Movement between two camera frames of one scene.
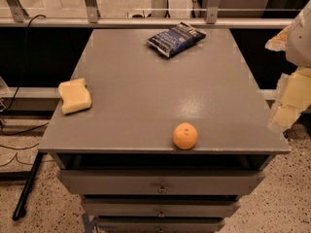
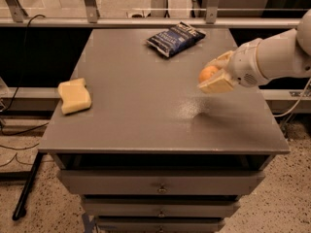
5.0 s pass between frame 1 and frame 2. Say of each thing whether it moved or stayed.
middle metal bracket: stayed
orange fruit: moved
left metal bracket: stayed
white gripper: moved
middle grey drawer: stayed
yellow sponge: stayed
